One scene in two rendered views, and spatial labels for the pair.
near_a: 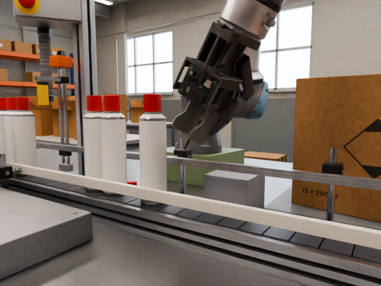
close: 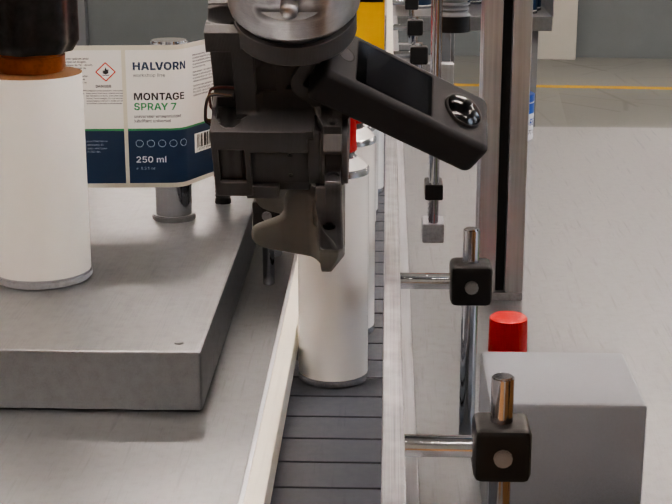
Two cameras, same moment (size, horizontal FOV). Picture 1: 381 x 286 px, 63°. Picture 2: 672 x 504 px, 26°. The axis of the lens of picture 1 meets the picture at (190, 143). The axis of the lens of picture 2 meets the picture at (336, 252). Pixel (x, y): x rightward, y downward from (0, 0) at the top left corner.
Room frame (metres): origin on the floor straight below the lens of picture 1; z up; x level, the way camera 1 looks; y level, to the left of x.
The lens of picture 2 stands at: (0.07, -0.80, 1.26)
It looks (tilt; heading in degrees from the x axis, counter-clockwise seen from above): 16 degrees down; 59
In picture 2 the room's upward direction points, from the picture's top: straight up
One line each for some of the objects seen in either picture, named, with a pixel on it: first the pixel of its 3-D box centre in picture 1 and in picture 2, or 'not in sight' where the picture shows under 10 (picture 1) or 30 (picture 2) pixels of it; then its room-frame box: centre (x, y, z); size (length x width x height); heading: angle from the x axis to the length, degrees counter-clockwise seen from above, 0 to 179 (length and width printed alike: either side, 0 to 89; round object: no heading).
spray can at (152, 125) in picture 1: (153, 148); (333, 243); (0.59, 0.07, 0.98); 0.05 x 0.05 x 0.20
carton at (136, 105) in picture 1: (142, 111); not in sight; (5.19, 0.80, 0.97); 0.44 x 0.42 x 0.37; 140
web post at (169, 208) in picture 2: not in sight; (171, 130); (0.68, 0.56, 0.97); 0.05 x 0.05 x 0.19
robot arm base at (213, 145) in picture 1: (198, 135); not in sight; (1.00, -0.03, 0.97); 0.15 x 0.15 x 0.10
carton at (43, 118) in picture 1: (44, 115); not in sight; (3.09, 1.43, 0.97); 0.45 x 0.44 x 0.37; 146
